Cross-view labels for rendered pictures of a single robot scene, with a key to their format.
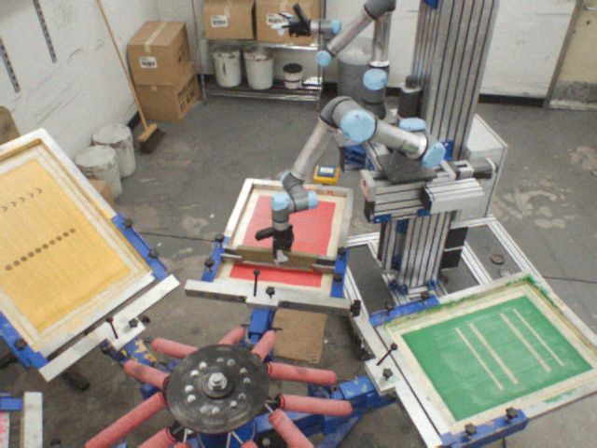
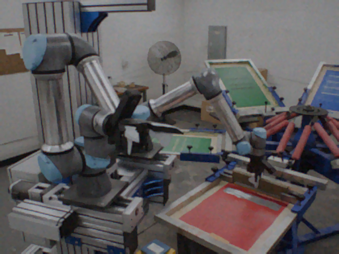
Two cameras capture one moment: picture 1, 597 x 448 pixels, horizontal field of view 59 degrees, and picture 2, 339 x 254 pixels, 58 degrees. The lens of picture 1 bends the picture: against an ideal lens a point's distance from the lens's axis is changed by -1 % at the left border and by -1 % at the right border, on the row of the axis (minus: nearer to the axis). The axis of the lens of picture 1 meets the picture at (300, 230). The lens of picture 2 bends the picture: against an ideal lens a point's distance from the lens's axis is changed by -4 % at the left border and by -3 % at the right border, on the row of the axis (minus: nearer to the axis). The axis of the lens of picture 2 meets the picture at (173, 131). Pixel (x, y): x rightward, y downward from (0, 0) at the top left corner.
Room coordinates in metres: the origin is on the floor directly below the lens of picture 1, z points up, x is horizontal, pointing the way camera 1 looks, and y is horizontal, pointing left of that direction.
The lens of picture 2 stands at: (3.39, 0.50, 1.92)
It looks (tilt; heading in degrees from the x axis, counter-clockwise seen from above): 19 degrees down; 210
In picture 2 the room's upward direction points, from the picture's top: straight up
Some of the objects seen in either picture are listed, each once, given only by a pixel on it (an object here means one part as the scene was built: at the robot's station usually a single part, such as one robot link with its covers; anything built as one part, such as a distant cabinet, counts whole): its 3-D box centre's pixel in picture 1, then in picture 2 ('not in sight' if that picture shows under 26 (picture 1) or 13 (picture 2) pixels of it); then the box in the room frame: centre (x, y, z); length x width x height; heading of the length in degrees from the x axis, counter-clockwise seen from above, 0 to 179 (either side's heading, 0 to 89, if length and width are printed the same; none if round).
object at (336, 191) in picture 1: (286, 234); (240, 205); (1.90, 0.06, 0.97); 0.79 x 0.58 x 0.04; 170
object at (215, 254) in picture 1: (216, 261); (303, 203); (1.71, 0.38, 0.97); 0.30 x 0.05 x 0.07; 170
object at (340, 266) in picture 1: (339, 275); (220, 175); (1.61, -0.17, 0.97); 0.30 x 0.05 x 0.07; 170
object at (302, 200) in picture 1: (301, 199); (242, 139); (1.74, -0.01, 1.30); 0.11 x 0.11 x 0.08; 21
